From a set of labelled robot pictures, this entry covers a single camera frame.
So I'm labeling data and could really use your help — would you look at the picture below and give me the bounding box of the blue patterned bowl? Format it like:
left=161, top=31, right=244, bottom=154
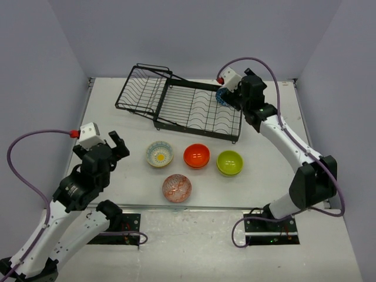
left=216, top=88, right=233, bottom=107

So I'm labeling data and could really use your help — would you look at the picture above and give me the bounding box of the yellow checkered white bowl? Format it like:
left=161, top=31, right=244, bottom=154
left=146, top=141, right=174, bottom=164

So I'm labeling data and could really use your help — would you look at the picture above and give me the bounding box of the red patterned bowl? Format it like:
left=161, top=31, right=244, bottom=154
left=162, top=174, right=192, bottom=203

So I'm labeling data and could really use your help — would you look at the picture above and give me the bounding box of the lime green bowl front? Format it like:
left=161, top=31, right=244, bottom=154
left=216, top=150, right=244, bottom=169

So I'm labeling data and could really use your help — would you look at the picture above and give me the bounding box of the lime green bowl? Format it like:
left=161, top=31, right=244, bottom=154
left=217, top=166, right=242, bottom=177
left=216, top=150, right=244, bottom=169

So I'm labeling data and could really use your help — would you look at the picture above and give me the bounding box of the orange bowl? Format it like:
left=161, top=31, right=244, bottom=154
left=183, top=143, right=210, bottom=163
left=186, top=162, right=208, bottom=170

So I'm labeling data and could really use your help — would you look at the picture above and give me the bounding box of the orange bowl front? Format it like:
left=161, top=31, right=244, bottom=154
left=186, top=162, right=208, bottom=170

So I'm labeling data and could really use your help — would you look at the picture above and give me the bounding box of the white floral bowl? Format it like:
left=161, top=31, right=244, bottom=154
left=149, top=162, right=172, bottom=169

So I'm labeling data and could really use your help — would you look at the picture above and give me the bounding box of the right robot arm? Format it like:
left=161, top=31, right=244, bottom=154
left=219, top=68, right=337, bottom=231

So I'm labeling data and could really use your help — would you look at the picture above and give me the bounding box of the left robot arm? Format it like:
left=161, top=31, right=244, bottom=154
left=1, top=129, right=130, bottom=281

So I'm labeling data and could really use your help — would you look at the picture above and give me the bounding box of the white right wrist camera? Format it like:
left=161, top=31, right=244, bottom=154
left=220, top=67, right=242, bottom=92

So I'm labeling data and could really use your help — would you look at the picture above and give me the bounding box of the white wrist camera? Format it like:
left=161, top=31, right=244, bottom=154
left=220, top=67, right=242, bottom=92
left=78, top=122, right=105, bottom=150

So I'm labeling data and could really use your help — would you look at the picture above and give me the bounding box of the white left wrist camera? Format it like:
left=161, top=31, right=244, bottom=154
left=78, top=122, right=105, bottom=150

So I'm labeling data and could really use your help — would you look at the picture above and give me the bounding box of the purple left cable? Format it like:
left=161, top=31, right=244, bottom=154
left=0, top=129, right=82, bottom=281

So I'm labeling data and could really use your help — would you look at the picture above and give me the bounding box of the purple cable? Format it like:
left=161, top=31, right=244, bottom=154
left=216, top=57, right=346, bottom=248
left=0, top=129, right=82, bottom=281

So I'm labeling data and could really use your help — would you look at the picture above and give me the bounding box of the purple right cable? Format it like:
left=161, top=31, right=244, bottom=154
left=216, top=57, right=346, bottom=248

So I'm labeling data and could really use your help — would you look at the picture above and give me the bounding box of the black wire dish rack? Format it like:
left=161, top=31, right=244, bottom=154
left=115, top=63, right=242, bottom=143

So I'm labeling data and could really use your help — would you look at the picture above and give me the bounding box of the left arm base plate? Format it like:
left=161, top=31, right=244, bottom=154
left=88, top=213, right=141, bottom=246

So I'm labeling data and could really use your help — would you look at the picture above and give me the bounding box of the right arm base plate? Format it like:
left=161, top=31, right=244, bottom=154
left=243, top=208, right=300, bottom=246

